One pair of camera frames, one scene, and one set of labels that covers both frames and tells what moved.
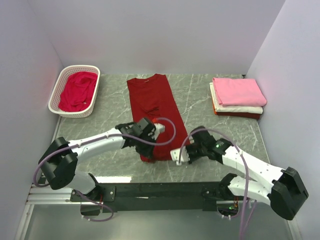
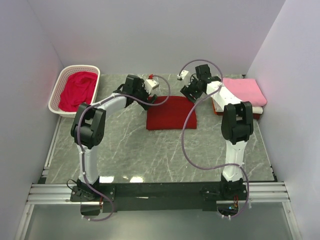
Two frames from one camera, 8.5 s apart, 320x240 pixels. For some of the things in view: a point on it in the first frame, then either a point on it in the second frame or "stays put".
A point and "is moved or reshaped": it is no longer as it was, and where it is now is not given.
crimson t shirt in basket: (77, 91) stays put
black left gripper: (148, 152) -> (152, 99)
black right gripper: (188, 149) -> (187, 91)
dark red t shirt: (151, 96) is moved or reshaped
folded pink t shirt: (239, 92) stays put
